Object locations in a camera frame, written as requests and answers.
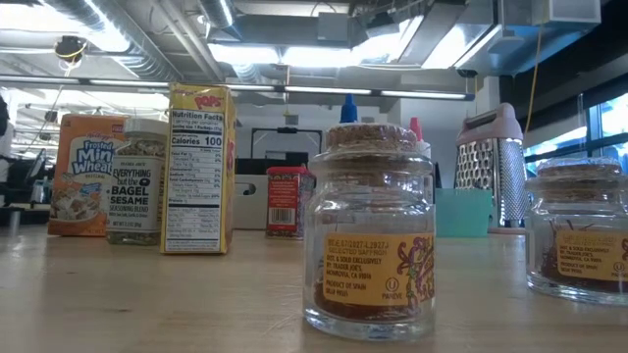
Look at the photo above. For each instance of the orange Frosted Mini Wheats box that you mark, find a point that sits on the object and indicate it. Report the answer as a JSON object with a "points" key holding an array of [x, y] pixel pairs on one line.
{"points": [[83, 171]]}

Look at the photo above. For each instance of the blue cap food colouring bottle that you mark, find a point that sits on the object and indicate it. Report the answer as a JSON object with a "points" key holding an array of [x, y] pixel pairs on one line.
{"points": [[349, 110]]}

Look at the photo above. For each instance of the person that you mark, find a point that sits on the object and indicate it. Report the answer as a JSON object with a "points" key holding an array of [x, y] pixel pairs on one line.
{"points": [[4, 147]]}

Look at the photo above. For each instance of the black ceiling fixture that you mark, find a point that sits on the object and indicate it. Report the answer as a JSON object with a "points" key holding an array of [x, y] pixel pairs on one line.
{"points": [[70, 48]]}

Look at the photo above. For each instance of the white lid bagel seasoning jar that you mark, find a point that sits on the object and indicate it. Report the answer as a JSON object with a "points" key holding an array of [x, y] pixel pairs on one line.
{"points": [[135, 196]]}

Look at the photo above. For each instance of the cork lid saffron glass jar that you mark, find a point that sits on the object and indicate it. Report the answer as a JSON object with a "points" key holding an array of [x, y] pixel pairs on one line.
{"points": [[368, 245], [579, 235]]}

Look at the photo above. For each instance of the black overhead light bar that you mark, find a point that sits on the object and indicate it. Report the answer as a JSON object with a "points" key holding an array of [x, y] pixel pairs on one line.
{"points": [[122, 82]]}

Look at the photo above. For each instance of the red lid sprinkles jar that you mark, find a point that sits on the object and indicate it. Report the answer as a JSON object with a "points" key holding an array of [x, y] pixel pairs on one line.
{"points": [[284, 206]]}

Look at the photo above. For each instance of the yellow Corn Pops box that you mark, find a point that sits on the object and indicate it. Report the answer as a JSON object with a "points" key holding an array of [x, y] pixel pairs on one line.
{"points": [[196, 171]]}

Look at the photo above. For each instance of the red cap food colouring bottle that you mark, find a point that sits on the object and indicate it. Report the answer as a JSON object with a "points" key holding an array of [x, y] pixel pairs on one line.
{"points": [[417, 130]]}

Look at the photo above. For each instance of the teal plastic tray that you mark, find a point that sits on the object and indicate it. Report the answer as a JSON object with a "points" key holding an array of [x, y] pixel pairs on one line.
{"points": [[463, 213]]}

